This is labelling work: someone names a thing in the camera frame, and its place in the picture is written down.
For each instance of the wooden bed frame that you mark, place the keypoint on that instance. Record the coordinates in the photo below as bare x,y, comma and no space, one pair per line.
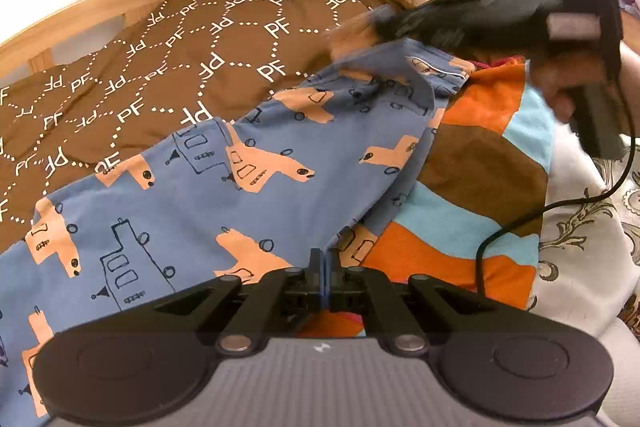
100,7

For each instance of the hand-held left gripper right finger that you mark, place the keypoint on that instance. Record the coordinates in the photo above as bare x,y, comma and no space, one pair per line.
334,272

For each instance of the person's right hand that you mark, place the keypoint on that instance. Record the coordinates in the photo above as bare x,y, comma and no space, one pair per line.
555,79

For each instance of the brown printed blanket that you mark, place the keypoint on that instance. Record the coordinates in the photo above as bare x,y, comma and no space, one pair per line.
200,22

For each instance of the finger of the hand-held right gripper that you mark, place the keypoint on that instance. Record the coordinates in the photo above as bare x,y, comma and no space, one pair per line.
475,17

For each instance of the blue printed pants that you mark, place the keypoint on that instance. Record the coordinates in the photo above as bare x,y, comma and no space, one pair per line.
200,207

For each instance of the orange brown blue striped cloth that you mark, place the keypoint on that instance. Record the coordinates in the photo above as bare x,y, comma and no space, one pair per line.
475,167

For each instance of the white floral bed sheet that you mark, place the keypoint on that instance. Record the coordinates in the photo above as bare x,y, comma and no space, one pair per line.
590,227

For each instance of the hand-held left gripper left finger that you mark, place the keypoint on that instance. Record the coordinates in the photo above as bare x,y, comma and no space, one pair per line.
315,272

